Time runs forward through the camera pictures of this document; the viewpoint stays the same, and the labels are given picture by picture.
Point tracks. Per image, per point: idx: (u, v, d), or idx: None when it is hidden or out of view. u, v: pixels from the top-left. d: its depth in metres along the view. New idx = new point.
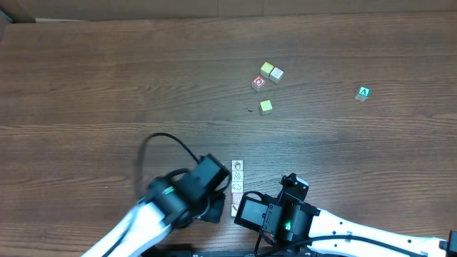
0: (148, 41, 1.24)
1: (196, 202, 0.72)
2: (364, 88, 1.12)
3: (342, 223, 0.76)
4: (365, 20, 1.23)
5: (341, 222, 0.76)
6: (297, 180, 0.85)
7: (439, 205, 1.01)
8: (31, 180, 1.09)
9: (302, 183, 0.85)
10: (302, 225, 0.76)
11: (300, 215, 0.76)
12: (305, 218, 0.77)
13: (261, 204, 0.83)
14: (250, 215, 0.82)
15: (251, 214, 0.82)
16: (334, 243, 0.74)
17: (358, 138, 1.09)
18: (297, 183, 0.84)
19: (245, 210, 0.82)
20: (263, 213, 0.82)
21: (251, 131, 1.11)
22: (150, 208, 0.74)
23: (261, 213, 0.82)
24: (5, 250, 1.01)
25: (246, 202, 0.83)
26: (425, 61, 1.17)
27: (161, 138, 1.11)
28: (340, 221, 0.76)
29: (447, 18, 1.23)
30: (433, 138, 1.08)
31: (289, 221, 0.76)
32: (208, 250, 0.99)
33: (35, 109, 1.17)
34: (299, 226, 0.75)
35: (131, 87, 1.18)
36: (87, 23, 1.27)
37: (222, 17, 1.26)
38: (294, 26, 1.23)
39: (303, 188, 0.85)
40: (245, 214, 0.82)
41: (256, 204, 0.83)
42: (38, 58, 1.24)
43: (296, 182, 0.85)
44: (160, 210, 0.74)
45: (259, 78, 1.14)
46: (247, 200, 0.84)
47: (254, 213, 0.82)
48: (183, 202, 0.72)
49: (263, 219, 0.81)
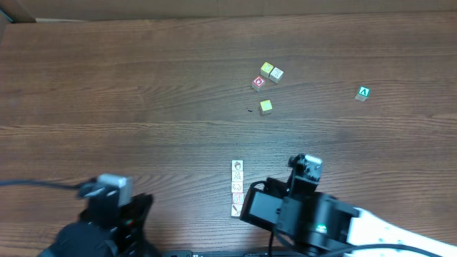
0: (148, 41, 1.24)
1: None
2: (364, 88, 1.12)
3: (388, 229, 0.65)
4: (365, 20, 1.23)
5: (388, 227, 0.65)
6: (306, 159, 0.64)
7: (440, 205, 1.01)
8: (31, 180, 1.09)
9: (313, 162, 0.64)
10: (330, 225, 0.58)
11: (329, 210, 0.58)
12: (333, 217, 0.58)
13: (273, 196, 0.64)
14: (261, 210, 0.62)
15: (262, 210, 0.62)
16: (380, 252, 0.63)
17: (358, 138, 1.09)
18: (306, 164, 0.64)
19: (253, 205, 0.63)
20: (277, 209, 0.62)
21: (251, 131, 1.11)
22: None
23: (274, 208, 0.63)
24: (5, 250, 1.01)
25: (255, 194, 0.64)
26: (425, 61, 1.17)
27: (161, 138, 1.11)
28: (386, 225, 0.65)
29: (447, 18, 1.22)
30: (434, 138, 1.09)
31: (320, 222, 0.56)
32: (208, 250, 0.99)
33: (35, 109, 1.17)
34: (327, 225, 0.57)
35: (131, 87, 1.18)
36: (87, 23, 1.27)
37: (222, 18, 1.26)
38: (294, 26, 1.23)
39: (314, 167, 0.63)
40: (256, 211, 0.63)
41: (267, 196, 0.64)
42: (38, 58, 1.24)
43: (305, 162, 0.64)
44: None
45: (259, 78, 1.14)
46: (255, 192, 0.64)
47: (265, 208, 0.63)
48: None
49: (277, 216, 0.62)
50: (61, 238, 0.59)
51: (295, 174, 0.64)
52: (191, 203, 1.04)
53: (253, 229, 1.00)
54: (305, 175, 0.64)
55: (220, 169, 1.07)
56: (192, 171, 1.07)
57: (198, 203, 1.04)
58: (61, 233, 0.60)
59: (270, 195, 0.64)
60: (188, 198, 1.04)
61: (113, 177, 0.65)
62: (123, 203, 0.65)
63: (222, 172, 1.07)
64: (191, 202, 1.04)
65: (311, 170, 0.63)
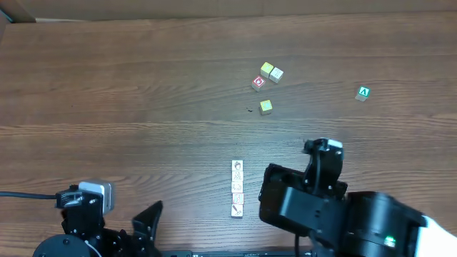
0: (148, 41, 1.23)
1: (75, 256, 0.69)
2: (364, 88, 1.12)
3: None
4: (365, 20, 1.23)
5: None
6: (329, 145, 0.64)
7: (440, 205, 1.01)
8: (31, 180, 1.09)
9: (335, 147, 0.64)
10: (393, 233, 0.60)
11: (387, 216, 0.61)
12: (392, 223, 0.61)
13: (310, 195, 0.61)
14: (295, 212, 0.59)
15: (298, 210, 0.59)
16: None
17: (358, 138, 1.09)
18: (328, 150, 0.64)
19: (291, 205, 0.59)
20: (316, 210, 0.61)
21: (251, 131, 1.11)
22: None
23: (313, 209, 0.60)
24: (5, 250, 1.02)
25: (289, 193, 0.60)
26: (425, 61, 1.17)
27: (161, 138, 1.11)
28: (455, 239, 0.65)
29: (447, 18, 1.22)
30: (434, 138, 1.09)
31: (388, 234, 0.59)
32: (208, 250, 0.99)
33: (35, 109, 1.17)
34: (388, 233, 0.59)
35: (131, 87, 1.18)
36: (87, 23, 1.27)
37: (222, 17, 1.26)
38: (294, 26, 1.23)
39: (338, 153, 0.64)
40: (288, 212, 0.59)
41: (303, 196, 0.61)
42: (38, 58, 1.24)
43: (328, 148, 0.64)
44: None
45: (259, 78, 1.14)
46: (290, 189, 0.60)
47: (302, 209, 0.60)
48: None
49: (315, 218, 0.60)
50: (41, 248, 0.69)
51: (318, 162, 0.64)
52: (191, 203, 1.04)
53: (253, 229, 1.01)
54: (328, 163, 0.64)
55: (220, 169, 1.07)
56: (192, 171, 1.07)
57: (198, 203, 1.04)
58: (41, 244, 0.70)
59: (306, 195, 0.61)
60: (188, 198, 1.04)
61: (92, 185, 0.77)
62: (107, 207, 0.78)
63: (222, 172, 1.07)
64: (191, 202, 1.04)
65: (332, 156, 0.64)
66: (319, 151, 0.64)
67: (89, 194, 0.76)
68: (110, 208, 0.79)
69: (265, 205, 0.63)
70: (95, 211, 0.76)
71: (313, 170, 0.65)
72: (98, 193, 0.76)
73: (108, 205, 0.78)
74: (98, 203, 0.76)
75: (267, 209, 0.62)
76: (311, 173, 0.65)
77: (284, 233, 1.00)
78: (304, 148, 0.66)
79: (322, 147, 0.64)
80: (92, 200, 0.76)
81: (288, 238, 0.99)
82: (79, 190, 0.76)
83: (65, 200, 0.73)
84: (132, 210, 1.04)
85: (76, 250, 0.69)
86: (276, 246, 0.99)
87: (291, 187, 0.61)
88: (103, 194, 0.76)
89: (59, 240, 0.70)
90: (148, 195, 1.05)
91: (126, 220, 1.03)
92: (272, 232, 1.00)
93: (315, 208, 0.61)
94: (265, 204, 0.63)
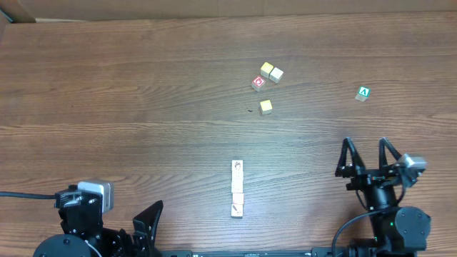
0: (148, 41, 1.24)
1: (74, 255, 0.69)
2: (364, 88, 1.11)
3: None
4: (365, 20, 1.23)
5: None
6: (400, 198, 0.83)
7: (440, 206, 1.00)
8: (30, 180, 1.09)
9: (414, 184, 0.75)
10: None
11: None
12: None
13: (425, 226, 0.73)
14: (409, 224, 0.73)
15: (411, 226, 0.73)
16: None
17: (358, 138, 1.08)
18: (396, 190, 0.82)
19: (412, 220, 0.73)
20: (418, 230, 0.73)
21: (251, 131, 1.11)
22: None
23: (419, 231, 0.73)
24: (5, 250, 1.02)
25: (421, 248, 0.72)
26: (425, 61, 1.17)
27: (161, 138, 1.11)
28: None
29: (446, 18, 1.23)
30: (434, 138, 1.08)
31: None
32: (208, 251, 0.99)
33: (36, 109, 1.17)
34: None
35: (131, 87, 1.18)
36: (88, 23, 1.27)
37: (222, 17, 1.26)
38: (294, 26, 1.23)
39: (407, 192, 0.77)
40: (408, 249, 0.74)
41: (422, 225, 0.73)
42: (39, 58, 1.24)
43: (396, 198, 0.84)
44: None
45: (259, 78, 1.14)
46: (423, 215, 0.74)
47: (412, 225, 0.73)
48: None
49: (415, 234, 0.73)
50: (42, 248, 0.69)
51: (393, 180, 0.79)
52: (191, 203, 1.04)
53: (254, 229, 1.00)
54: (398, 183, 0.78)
55: (220, 169, 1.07)
56: (193, 171, 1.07)
57: (199, 203, 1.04)
58: (41, 244, 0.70)
59: (423, 225, 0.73)
60: (188, 198, 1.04)
61: (91, 185, 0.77)
62: (107, 207, 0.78)
63: (222, 172, 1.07)
64: (191, 202, 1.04)
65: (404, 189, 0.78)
66: (405, 176, 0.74)
67: (88, 193, 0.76)
68: (109, 208, 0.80)
69: (403, 225, 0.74)
70: (95, 211, 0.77)
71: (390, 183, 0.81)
72: (98, 193, 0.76)
73: (108, 204, 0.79)
74: (98, 203, 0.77)
75: (402, 231, 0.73)
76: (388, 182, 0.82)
77: (284, 232, 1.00)
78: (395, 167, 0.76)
79: (410, 174, 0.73)
80: (92, 200, 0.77)
81: (288, 238, 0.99)
82: (78, 190, 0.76)
83: (65, 200, 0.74)
84: (132, 210, 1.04)
85: (77, 250, 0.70)
86: (275, 246, 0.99)
87: (425, 215, 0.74)
88: (103, 195, 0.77)
89: (59, 239, 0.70)
90: (148, 195, 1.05)
91: (126, 220, 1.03)
92: (272, 233, 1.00)
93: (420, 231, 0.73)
94: (405, 224, 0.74)
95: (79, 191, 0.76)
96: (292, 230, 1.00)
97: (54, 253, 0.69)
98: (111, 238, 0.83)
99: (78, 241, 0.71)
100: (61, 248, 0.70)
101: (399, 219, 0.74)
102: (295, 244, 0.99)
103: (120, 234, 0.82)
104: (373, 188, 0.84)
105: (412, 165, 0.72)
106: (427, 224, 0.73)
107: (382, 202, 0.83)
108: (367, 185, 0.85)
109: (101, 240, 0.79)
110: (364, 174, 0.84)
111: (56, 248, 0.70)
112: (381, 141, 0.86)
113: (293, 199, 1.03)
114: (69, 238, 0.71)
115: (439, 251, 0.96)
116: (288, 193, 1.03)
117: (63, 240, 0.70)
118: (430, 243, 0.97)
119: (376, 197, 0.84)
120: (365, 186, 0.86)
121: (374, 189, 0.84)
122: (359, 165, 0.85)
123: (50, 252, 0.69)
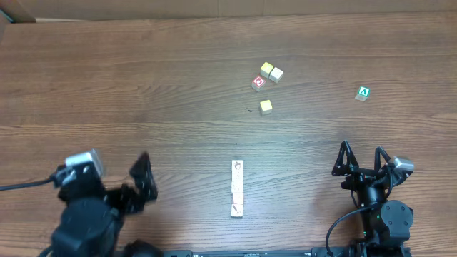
0: (148, 41, 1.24)
1: (99, 211, 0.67)
2: (364, 88, 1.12)
3: None
4: (365, 20, 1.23)
5: None
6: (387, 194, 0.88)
7: (440, 205, 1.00)
8: (30, 180, 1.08)
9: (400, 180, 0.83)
10: None
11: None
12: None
13: (408, 217, 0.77)
14: (393, 215, 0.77)
15: (396, 218, 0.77)
16: None
17: (358, 137, 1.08)
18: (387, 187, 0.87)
19: (395, 212, 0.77)
20: (401, 220, 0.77)
21: (251, 131, 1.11)
22: (70, 230, 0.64)
23: (403, 221, 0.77)
24: (4, 250, 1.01)
25: (405, 238, 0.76)
26: (425, 61, 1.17)
27: (161, 138, 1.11)
28: None
29: (446, 18, 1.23)
30: (434, 138, 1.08)
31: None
32: (208, 251, 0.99)
33: (36, 109, 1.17)
34: None
35: (131, 87, 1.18)
36: (88, 23, 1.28)
37: (222, 17, 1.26)
38: (294, 26, 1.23)
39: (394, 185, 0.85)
40: (393, 240, 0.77)
41: (405, 215, 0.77)
42: (39, 59, 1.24)
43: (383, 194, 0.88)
44: (79, 227, 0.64)
45: (259, 78, 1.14)
46: (406, 206, 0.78)
47: (395, 216, 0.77)
48: (89, 218, 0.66)
49: (400, 225, 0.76)
50: (63, 215, 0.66)
51: (384, 178, 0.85)
52: (191, 203, 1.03)
53: (254, 229, 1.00)
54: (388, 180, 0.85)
55: (220, 169, 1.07)
56: (193, 171, 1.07)
57: (198, 203, 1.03)
58: (63, 214, 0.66)
59: (405, 215, 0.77)
60: (188, 198, 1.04)
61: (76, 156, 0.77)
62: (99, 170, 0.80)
63: (222, 172, 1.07)
64: (191, 202, 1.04)
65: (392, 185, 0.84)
66: (392, 175, 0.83)
67: (78, 165, 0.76)
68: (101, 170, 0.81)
69: (388, 215, 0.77)
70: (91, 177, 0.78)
71: (380, 182, 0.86)
72: (88, 161, 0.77)
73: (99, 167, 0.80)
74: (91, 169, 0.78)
75: (387, 222, 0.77)
76: (378, 180, 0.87)
77: (284, 232, 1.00)
78: (386, 165, 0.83)
79: (397, 173, 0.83)
80: (85, 169, 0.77)
81: (288, 238, 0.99)
82: (68, 166, 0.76)
83: None
84: None
85: (98, 206, 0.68)
86: (275, 246, 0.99)
87: (408, 208, 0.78)
88: (93, 160, 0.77)
89: (78, 204, 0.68)
90: None
91: None
92: (271, 233, 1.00)
93: (405, 223, 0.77)
94: (390, 216, 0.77)
95: (69, 167, 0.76)
96: (292, 230, 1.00)
97: (78, 215, 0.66)
98: (119, 194, 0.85)
99: (97, 200, 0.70)
100: (83, 209, 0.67)
101: (385, 211, 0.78)
102: (295, 244, 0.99)
103: (124, 188, 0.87)
104: (365, 187, 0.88)
105: (400, 165, 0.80)
106: (410, 215, 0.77)
107: (372, 199, 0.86)
108: (360, 183, 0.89)
109: (110, 200, 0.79)
110: (358, 171, 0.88)
111: (78, 210, 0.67)
112: (378, 148, 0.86)
113: (293, 199, 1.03)
114: (84, 201, 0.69)
115: (439, 251, 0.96)
116: (288, 193, 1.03)
117: (83, 204, 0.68)
118: (429, 243, 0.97)
119: (368, 195, 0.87)
120: (357, 185, 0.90)
121: (365, 188, 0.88)
122: (353, 164, 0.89)
123: (71, 217, 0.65)
